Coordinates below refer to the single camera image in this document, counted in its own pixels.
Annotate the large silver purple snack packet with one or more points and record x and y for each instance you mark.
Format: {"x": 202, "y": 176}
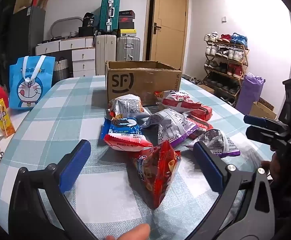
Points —
{"x": 170, "y": 125}

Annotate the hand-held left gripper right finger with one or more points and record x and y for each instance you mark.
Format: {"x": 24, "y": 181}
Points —
{"x": 209, "y": 167}

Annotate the black storage box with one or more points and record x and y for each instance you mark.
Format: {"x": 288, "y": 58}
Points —
{"x": 86, "y": 31}

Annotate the red tube snack bag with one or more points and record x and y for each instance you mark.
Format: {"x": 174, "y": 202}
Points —
{"x": 155, "y": 175}

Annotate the silver orange snack packet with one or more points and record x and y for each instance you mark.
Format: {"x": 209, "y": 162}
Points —
{"x": 126, "y": 103}

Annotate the brown paper bag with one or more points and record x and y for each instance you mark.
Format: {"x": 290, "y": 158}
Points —
{"x": 44, "y": 1}

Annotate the small floor cardboard box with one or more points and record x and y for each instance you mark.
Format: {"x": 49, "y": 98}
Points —
{"x": 206, "y": 88}

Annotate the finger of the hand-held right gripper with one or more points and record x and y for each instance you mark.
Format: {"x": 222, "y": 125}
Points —
{"x": 259, "y": 120}
{"x": 263, "y": 133}

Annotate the black printed bag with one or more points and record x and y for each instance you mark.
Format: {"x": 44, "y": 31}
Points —
{"x": 88, "y": 20}

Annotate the wooden shoe rack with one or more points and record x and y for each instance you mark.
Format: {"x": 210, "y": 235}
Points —
{"x": 245, "y": 55}

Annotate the brown cardboard box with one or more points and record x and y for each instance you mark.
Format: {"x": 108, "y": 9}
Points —
{"x": 135, "y": 80}

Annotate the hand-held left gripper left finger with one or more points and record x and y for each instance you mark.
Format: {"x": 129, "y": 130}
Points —
{"x": 75, "y": 166}

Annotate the checked tablecloth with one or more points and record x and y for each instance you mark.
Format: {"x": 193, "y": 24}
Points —
{"x": 68, "y": 120}

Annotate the grey oval frame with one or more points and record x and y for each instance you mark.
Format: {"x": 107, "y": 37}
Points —
{"x": 58, "y": 23}

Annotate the person's left hand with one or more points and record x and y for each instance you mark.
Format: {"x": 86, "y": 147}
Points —
{"x": 129, "y": 233}

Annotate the pile of floor shoes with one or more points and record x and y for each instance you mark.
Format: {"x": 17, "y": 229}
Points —
{"x": 196, "y": 80}

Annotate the white drawer chest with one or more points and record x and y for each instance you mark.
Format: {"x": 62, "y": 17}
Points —
{"x": 83, "y": 62}

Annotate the yellow orange packet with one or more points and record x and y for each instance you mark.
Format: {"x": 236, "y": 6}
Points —
{"x": 3, "y": 118}

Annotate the wooden door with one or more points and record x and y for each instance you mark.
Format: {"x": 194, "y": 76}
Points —
{"x": 170, "y": 17}

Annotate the person's right hand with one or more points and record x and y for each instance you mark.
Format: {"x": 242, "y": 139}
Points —
{"x": 270, "y": 170}

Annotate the small silver purple snack packet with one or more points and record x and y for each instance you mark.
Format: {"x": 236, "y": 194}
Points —
{"x": 218, "y": 141}

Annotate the black shoe box red stripe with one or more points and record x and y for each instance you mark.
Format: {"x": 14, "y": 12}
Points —
{"x": 126, "y": 13}

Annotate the beige suitcase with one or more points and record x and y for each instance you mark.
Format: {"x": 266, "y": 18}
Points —
{"x": 106, "y": 55}

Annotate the red instant noodle packet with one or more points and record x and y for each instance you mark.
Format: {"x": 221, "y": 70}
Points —
{"x": 204, "y": 111}

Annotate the dark refrigerator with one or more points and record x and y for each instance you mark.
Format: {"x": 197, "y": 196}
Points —
{"x": 26, "y": 35}

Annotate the yellow black shoe box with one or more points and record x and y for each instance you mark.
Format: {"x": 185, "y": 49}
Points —
{"x": 127, "y": 32}

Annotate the small white basket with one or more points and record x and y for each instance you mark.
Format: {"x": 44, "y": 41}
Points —
{"x": 73, "y": 34}

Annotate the red white patterned snack packet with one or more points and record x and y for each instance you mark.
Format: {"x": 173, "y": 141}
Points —
{"x": 178, "y": 99}

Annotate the silver suitcase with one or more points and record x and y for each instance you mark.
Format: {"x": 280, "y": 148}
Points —
{"x": 128, "y": 47}

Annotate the plain black shoe box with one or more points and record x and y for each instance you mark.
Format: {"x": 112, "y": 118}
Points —
{"x": 126, "y": 25}

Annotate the blue cookie packet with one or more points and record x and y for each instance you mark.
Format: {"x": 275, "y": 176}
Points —
{"x": 124, "y": 127}

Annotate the purple bag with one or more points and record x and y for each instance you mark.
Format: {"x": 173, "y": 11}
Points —
{"x": 249, "y": 92}

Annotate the woven laundry basket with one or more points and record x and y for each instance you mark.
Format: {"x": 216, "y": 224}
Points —
{"x": 61, "y": 70}

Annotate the white dressing table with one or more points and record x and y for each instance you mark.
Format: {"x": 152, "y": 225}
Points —
{"x": 50, "y": 45}

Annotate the large floor cardboard box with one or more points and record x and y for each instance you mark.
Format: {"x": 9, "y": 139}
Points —
{"x": 263, "y": 108}

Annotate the black shoe box red logo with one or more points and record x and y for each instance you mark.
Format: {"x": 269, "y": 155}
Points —
{"x": 126, "y": 19}

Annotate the teal suitcase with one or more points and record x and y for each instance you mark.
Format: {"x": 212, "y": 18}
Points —
{"x": 109, "y": 12}

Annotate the person's right forearm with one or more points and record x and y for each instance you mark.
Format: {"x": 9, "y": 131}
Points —
{"x": 288, "y": 200}

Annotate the red orange snack packet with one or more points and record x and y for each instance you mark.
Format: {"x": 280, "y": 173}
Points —
{"x": 200, "y": 126}

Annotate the blue cartoon tote bag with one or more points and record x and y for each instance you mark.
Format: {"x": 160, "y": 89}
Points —
{"x": 31, "y": 85}

